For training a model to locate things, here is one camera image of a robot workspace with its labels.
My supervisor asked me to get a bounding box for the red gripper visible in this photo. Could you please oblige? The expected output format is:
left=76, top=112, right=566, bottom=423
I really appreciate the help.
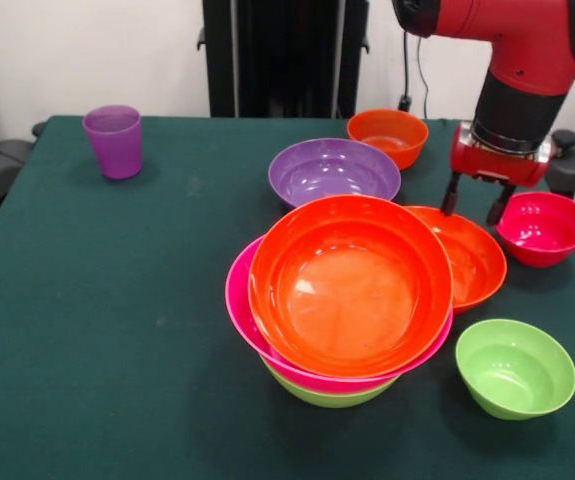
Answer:
left=440, top=121, right=558, bottom=226

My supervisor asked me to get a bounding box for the large orange bowl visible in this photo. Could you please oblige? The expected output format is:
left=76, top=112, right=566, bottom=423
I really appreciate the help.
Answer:
left=406, top=205, right=508, bottom=315
left=248, top=194, right=454, bottom=379

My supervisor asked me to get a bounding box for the small red bowl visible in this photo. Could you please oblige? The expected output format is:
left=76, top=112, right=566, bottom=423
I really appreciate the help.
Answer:
left=495, top=191, right=575, bottom=269

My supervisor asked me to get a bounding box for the purple bowl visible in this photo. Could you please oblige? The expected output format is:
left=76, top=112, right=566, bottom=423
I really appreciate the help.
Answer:
left=267, top=138, right=402, bottom=210

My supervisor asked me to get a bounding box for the large green bowl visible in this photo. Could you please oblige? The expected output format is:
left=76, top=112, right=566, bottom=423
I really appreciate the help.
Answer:
left=261, top=357, right=401, bottom=409

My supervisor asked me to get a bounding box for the large pink bowl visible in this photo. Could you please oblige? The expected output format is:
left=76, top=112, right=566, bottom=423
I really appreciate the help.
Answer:
left=224, top=234, right=454, bottom=395

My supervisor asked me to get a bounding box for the small orange bowl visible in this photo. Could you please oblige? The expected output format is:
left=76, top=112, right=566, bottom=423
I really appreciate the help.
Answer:
left=346, top=108, right=430, bottom=172

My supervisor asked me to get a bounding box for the small green bowl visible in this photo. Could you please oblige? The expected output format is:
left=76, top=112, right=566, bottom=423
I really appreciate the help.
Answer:
left=454, top=318, right=575, bottom=422

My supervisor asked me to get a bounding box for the purple cup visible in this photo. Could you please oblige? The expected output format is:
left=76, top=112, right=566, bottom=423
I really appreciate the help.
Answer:
left=81, top=104, right=143, bottom=181

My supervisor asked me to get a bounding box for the dark green tablecloth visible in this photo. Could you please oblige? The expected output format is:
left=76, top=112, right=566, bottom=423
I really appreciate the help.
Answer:
left=0, top=115, right=575, bottom=480

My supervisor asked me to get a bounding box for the thin black wall cable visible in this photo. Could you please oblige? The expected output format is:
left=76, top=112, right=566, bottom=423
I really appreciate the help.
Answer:
left=416, top=34, right=433, bottom=121

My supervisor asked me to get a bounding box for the black cable with plug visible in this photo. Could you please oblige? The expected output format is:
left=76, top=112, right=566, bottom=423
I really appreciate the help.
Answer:
left=397, top=32, right=414, bottom=114

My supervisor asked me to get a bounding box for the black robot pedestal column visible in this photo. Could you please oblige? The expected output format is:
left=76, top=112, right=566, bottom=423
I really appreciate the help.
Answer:
left=196, top=0, right=371, bottom=120

